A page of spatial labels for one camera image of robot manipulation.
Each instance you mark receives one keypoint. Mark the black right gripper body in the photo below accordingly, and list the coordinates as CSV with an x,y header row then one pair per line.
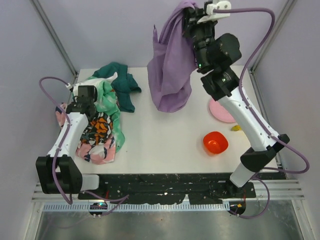
x,y
191,15

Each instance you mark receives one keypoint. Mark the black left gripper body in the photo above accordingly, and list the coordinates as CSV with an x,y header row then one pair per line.
x,y
81,100

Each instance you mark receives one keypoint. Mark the purple cloth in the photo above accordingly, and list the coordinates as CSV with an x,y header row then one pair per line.
x,y
169,71

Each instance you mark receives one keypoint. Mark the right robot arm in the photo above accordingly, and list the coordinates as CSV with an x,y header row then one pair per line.
x,y
214,57

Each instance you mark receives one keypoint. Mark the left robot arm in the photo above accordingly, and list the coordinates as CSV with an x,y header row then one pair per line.
x,y
57,171

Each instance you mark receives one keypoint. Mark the white and mint cloth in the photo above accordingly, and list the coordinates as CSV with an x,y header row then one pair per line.
x,y
106,103

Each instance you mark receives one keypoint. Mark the orange black patterned cloth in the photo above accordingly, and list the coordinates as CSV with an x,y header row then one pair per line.
x,y
98,130

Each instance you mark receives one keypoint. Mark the dark teal cloth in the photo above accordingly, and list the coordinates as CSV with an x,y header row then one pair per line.
x,y
124,84

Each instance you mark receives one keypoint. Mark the pink floral cloth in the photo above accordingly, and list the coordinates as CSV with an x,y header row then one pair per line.
x,y
99,154

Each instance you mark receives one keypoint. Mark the pink plate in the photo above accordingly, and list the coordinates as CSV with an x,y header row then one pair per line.
x,y
219,112

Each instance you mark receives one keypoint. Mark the small yellow toy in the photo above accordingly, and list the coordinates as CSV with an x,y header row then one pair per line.
x,y
236,128

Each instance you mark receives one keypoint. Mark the orange plastic bowl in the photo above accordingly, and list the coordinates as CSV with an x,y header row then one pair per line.
x,y
215,143

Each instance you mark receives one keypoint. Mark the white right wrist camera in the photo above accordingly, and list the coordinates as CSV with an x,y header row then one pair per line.
x,y
215,10

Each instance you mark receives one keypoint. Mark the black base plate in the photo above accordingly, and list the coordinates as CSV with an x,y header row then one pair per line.
x,y
169,189

